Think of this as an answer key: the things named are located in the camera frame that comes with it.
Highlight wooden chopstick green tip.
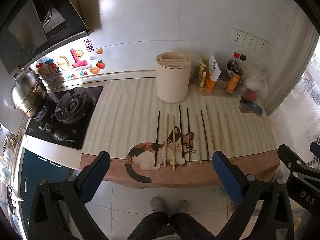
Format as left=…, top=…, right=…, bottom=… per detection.
left=195, top=114, right=203, bottom=167

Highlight blue cabinet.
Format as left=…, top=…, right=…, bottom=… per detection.
left=20, top=149, right=71, bottom=236

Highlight brown coaster card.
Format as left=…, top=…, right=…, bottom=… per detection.
left=238, top=105, right=251, bottom=114

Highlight black gas stove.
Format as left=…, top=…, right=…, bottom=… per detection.
left=26, top=86, right=103, bottom=150

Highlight white plastic bag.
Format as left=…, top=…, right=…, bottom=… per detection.
left=243, top=68, right=268, bottom=102

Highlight striped cat table mat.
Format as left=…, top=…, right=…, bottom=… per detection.
left=79, top=78, right=280, bottom=188

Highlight person legs and slippers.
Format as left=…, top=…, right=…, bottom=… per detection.
left=128, top=197, right=216, bottom=239

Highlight steel cooking pot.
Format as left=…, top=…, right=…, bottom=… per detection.
left=11, top=71, right=48, bottom=119

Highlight orange label jar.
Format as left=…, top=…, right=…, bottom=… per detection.
left=225, top=67, right=244, bottom=93

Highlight black cap sauce bottle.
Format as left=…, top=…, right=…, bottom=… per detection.
left=239, top=54, right=247, bottom=69

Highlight red cap sauce bottle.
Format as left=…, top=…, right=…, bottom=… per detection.
left=226, top=52, right=240, bottom=76

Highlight orange seasoning box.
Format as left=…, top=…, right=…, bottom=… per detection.
left=204, top=75, right=217, bottom=94

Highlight yellow seasoning box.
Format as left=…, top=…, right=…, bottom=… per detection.
left=199, top=71, right=207, bottom=92

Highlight cream cylindrical utensil holder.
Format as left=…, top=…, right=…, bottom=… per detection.
left=156, top=51, right=191, bottom=103

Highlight range hood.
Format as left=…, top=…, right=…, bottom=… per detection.
left=1, top=0, right=93, bottom=73

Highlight colourful wall stickers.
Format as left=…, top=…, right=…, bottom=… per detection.
left=29, top=38, right=107, bottom=86

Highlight white wall sockets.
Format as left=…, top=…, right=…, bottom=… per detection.
left=229, top=29, right=269, bottom=53

